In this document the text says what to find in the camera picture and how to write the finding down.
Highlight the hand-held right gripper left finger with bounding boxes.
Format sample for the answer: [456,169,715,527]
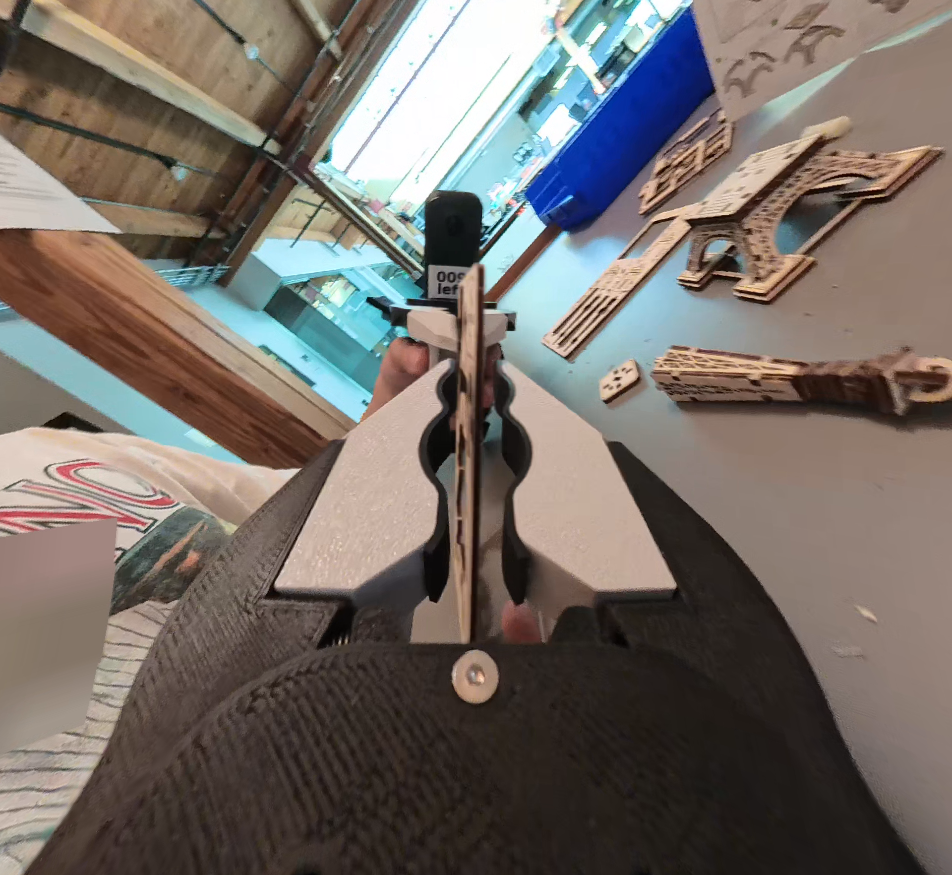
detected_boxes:
[277,360,456,639]

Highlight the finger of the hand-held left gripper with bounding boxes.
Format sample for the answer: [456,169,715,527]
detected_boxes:
[483,312,516,364]
[406,308,461,364]

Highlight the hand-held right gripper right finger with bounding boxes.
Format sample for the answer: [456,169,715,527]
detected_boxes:
[491,360,679,639]

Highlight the wooden sheet with arch cutouts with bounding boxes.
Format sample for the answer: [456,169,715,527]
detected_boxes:
[455,278,489,647]

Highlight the wooden tower model spire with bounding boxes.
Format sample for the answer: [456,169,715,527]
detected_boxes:
[651,344,952,417]

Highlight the wooden lattice parts sheet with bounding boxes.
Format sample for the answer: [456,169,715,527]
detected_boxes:
[637,109,735,216]

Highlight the grey desk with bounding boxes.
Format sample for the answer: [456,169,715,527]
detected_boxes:
[476,34,952,875]

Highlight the person's left hand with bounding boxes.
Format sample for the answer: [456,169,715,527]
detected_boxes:
[362,335,435,422]

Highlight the wooden sheet with square hole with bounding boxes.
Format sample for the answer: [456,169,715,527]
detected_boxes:
[541,207,698,361]

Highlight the smooth-edged square wooden plate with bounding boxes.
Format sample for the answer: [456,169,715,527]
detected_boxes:
[598,359,643,404]

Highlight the blue plastic container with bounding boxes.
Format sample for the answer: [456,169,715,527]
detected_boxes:
[524,6,717,234]

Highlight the person's clothing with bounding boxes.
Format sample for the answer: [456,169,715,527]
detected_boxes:
[0,427,298,875]

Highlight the wooden tower model base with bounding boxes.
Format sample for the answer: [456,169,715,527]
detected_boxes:
[675,133,946,305]

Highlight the white paper sheet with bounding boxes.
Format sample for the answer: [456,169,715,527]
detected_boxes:
[0,134,122,234]

